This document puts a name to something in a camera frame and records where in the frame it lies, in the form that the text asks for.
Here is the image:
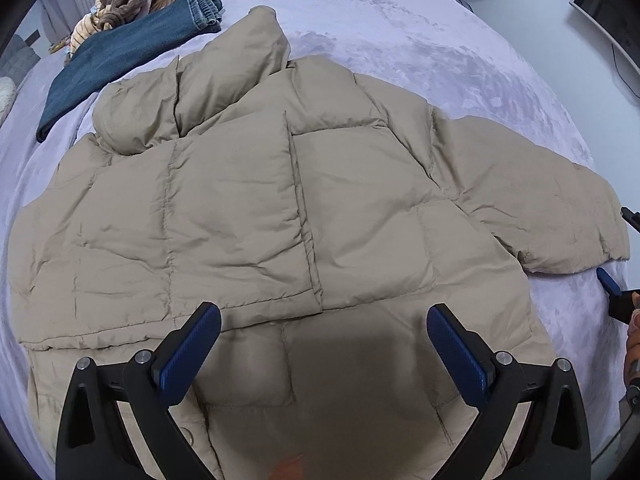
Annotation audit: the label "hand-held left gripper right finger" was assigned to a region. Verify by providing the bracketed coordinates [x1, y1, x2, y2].
[426, 302, 593, 480]

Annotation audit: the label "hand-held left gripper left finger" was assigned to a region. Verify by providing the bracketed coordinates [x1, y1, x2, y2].
[55, 301, 223, 480]

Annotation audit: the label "beige puffer jacket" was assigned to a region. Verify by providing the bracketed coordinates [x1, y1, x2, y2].
[9, 6, 630, 480]

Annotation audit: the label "person's right hand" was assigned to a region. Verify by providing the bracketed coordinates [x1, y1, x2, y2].
[622, 291, 640, 396]

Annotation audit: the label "curved computer monitor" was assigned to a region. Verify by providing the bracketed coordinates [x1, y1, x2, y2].
[570, 0, 640, 71]

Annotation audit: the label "lavender fleece blanket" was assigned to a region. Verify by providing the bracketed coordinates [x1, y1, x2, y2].
[0, 0, 626, 480]

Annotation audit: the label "blue denim jeans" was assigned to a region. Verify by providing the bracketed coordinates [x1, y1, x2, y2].
[35, 0, 224, 143]

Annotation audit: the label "white pillow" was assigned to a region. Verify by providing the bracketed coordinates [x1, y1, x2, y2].
[0, 76, 16, 123]

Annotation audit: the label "grey quilted cushion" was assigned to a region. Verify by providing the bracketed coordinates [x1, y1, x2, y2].
[0, 35, 41, 81]

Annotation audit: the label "black monitor cable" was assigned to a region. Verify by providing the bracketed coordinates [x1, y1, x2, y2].
[611, 42, 640, 106]

